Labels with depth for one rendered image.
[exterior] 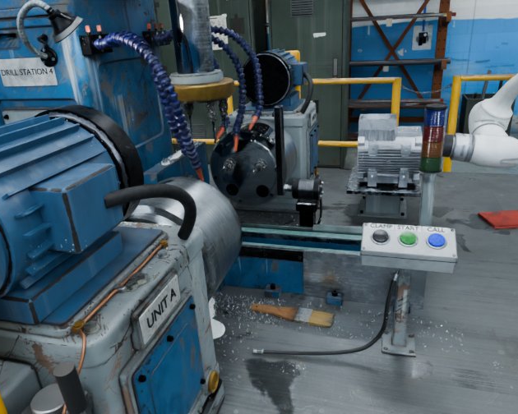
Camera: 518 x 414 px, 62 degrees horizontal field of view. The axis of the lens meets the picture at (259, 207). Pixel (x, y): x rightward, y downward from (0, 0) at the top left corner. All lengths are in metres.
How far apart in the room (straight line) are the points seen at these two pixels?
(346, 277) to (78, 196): 0.76
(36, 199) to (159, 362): 0.26
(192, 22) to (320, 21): 3.21
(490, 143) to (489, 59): 4.69
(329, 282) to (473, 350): 0.34
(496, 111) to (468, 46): 4.54
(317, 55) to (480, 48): 2.54
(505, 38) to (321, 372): 5.59
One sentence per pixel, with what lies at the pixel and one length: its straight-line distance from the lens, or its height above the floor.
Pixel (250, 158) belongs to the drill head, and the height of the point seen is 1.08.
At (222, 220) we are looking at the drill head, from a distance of 0.87.
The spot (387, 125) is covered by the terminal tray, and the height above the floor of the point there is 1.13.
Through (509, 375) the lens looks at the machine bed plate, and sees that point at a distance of 1.03.
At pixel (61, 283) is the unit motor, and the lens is 0.55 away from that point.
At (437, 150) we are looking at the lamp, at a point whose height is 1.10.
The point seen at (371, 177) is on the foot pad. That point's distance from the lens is 1.49.
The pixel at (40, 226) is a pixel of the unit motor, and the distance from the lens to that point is 0.50.
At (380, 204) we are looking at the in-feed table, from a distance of 1.61.
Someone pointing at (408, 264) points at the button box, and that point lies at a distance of 0.88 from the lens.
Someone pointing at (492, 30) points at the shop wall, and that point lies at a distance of 6.19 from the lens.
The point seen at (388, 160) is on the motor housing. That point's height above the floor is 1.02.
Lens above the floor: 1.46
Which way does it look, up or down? 23 degrees down
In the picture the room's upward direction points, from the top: 4 degrees counter-clockwise
